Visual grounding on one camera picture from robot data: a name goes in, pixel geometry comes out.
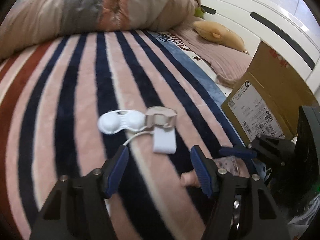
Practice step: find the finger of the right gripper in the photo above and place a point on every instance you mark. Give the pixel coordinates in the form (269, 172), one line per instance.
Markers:
(250, 149)

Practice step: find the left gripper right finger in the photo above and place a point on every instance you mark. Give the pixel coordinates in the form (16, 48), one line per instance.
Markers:
(243, 207)

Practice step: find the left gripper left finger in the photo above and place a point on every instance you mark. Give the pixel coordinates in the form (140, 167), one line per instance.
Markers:
(76, 208)

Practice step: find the clear plastic packet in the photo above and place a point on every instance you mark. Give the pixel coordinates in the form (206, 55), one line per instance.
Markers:
(228, 163)

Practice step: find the brown cardboard box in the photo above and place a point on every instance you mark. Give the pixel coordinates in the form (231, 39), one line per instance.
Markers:
(267, 98)

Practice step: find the pink peach tube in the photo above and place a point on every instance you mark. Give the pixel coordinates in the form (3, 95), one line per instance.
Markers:
(189, 179)

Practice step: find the white contact lens case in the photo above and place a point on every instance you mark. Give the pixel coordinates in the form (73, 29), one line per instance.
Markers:
(115, 121)

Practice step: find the pink knitted blanket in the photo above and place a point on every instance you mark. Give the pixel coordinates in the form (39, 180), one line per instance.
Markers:
(228, 64)

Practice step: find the striped fleece blanket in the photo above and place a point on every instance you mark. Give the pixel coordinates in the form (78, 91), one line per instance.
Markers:
(68, 104)

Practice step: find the beige plastic clip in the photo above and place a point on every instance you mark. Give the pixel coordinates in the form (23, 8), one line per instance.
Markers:
(160, 121)

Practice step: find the beige tape roll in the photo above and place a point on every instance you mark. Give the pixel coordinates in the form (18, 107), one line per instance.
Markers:
(160, 111)

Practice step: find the tan plush toy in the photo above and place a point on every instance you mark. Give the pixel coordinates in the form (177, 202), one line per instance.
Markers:
(219, 34)

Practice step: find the white bed headboard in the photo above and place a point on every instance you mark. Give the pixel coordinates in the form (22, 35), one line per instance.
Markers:
(263, 20)

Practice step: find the green plush toy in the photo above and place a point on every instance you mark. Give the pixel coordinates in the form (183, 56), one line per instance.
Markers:
(199, 12)

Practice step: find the rolled striped duvet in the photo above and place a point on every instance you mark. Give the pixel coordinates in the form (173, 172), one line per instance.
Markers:
(36, 21)

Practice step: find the white card reader with cable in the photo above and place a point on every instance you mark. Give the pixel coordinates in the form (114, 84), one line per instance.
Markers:
(164, 140)

